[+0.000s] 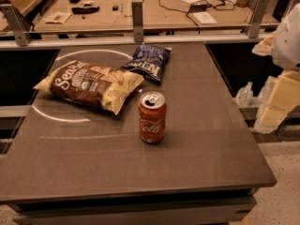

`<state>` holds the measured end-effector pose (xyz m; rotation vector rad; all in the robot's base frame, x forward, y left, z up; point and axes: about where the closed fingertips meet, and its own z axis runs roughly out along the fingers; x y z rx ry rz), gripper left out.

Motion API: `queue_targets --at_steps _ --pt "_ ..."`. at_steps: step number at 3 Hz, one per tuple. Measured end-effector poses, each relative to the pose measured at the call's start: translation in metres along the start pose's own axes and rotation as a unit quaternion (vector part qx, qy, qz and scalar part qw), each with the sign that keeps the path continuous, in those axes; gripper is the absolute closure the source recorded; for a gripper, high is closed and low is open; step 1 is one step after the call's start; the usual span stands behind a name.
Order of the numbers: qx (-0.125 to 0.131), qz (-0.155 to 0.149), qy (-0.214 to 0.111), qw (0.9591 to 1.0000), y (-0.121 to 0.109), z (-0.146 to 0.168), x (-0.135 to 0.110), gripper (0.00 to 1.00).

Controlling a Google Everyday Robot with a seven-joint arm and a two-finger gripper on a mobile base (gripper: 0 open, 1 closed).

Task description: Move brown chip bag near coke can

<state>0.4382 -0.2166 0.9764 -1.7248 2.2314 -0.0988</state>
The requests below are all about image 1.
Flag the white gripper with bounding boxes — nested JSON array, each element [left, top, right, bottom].
[[252, 4, 300, 134]]

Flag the brown chip bag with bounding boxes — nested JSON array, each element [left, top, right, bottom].
[[35, 60, 143, 114]]

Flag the blue chip bag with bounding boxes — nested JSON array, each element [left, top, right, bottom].
[[122, 44, 171, 83]]

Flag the red coke can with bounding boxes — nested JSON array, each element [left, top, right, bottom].
[[138, 91, 167, 143]]

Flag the clear plastic bottle left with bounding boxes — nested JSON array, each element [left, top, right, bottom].
[[235, 82, 253, 107]]

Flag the white paper sheet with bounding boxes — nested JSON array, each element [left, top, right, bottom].
[[193, 11, 217, 24]]

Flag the black power adapter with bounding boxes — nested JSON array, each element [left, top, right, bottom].
[[189, 2, 208, 13]]

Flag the background wooden desk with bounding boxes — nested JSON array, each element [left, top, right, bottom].
[[32, 0, 280, 34]]

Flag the small black object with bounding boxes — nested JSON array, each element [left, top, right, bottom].
[[112, 5, 119, 11]]

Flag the black device on desk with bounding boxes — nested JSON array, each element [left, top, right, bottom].
[[71, 7, 100, 15]]

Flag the white paper note left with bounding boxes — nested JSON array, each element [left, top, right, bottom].
[[42, 11, 71, 24]]

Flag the right metal rail bracket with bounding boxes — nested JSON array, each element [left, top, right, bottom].
[[246, 0, 269, 38]]

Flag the metal rail bracket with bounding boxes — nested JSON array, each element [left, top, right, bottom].
[[0, 4, 31, 46], [131, 1, 143, 42], [246, 0, 269, 38]]

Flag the black cable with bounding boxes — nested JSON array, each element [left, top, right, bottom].
[[157, 0, 236, 27]]

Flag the middle metal rail bracket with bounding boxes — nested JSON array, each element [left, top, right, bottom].
[[131, 1, 143, 42]]

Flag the left metal rail bracket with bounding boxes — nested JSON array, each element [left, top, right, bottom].
[[0, 4, 31, 46]]

